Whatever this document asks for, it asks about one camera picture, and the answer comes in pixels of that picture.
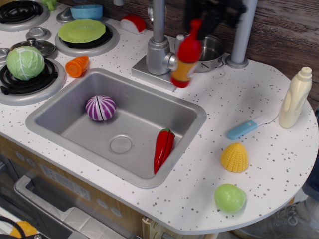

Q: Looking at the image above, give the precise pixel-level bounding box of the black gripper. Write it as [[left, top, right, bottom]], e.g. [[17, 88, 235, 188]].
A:
[[184, 0, 246, 40]]

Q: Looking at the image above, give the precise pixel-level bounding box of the red toy ketchup bottle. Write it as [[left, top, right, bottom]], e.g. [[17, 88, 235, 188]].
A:
[[170, 19, 203, 88]]

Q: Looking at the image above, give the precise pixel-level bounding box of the cream plastic toy bottle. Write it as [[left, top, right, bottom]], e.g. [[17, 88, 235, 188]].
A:
[[279, 67, 312, 128]]

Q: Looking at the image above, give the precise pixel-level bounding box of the silver toy sink basin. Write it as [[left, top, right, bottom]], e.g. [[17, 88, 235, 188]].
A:
[[26, 68, 206, 188]]

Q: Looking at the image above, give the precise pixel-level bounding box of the small steel pot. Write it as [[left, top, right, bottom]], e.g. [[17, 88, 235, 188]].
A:
[[183, 32, 227, 73]]

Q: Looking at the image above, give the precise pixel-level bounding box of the grey support pole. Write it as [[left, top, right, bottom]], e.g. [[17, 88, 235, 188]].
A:
[[226, 0, 258, 69]]

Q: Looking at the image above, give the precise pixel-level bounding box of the silver toy faucet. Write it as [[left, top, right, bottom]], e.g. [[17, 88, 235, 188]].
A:
[[132, 0, 177, 91]]

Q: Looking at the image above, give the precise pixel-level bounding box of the red white toy cheese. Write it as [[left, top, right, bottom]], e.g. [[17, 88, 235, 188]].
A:
[[120, 14, 146, 35]]

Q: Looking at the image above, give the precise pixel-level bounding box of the back right stove burner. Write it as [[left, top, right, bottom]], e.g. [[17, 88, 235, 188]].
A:
[[55, 23, 120, 57]]

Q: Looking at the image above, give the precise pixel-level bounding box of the stove burner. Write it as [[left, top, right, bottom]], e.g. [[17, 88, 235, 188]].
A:
[[0, 0, 50, 32], [55, 23, 120, 57], [0, 58, 66, 106]]

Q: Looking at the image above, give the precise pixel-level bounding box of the blue toy bowl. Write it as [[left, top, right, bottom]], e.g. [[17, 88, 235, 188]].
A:
[[70, 4, 103, 20]]

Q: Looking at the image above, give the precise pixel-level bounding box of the light green toy plate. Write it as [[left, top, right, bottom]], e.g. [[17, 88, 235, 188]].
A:
[[58, 19, 106, 43]]

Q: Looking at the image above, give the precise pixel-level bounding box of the red toy chili pepper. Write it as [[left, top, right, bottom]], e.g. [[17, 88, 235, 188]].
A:
[[154, 127, 175, 174]]

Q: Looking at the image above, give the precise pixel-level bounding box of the purple toy onion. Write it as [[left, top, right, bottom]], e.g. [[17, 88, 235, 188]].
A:
[[85, 95, 117, 121]]

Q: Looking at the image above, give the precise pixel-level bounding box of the orange toy carrot piece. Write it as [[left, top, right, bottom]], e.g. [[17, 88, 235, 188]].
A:
[[65, 55, 89, 78]]

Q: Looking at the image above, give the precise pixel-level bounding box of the yellow toy corn piece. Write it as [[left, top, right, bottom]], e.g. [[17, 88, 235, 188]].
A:
[[220, 143, 249, 173]]

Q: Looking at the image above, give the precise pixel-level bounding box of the green toy vegetable top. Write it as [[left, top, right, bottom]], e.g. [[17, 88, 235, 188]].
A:
[[41, 0, 57, 11]]

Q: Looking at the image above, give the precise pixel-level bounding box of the steel pot lid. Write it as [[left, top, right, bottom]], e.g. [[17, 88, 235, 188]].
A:
[[10, 38, 56, 57]]

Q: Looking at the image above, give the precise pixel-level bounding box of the grey stove knob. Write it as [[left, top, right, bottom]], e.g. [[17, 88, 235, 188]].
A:
[[25, 26, 51, 41]]

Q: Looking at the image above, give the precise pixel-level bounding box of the back left stove burner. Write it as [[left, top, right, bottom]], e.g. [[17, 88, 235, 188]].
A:
[[0, 0, 50, 32]]

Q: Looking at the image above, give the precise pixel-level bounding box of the green toy cabbage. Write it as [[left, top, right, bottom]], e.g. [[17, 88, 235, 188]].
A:
[[6, 46, 45, 81]]

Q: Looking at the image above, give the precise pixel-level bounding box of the green toy apple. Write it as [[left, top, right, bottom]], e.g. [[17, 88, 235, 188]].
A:
[[214, 184, 247, 213]]

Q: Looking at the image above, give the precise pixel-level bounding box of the front left stove burner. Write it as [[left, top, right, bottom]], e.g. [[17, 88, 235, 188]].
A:
[[0, 58, 66, 106]]

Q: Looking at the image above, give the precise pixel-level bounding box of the grey sneaker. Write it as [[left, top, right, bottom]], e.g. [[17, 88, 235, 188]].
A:
[[234, 201, 319, 239]]

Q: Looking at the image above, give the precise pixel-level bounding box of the yellow toy in oven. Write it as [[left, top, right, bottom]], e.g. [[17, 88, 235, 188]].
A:
[[9, 221, 38, 238]]

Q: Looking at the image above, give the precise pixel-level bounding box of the blue handled toy knife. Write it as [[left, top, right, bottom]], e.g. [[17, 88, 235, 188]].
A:
[[227, 110, 279, 140]]

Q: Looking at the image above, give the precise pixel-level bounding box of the grey oven door handle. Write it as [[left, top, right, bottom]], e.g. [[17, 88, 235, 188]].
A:
[[14, 175, 79, 239]]

